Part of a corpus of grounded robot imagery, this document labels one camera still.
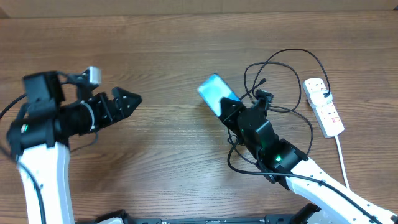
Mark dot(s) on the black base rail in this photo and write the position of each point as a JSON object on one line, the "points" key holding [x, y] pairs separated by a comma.
{"points": [[308, 214]]}

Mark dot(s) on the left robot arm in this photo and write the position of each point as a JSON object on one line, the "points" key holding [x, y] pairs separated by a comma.
{"points": [[59, 106]]}

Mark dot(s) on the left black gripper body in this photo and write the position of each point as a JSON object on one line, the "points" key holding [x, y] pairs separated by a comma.
{"points": [[103, 113]]}

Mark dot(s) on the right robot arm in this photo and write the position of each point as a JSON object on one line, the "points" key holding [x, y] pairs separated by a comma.
{"points": [[280, 162]]}

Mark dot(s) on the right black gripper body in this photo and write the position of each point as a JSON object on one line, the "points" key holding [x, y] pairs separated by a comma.
{"points": [[232, 124]]}

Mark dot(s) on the white power strip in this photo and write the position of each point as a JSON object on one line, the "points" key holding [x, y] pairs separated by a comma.
{"points": [[327, 115]]}

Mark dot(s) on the blue Samsung Galaxy smartphone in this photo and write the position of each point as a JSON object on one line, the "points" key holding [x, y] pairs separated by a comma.
{"points": [[213, 90]]}

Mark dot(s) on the white charger plug adapter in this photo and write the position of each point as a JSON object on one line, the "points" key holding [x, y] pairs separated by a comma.
{"points": [[320, 98]]}

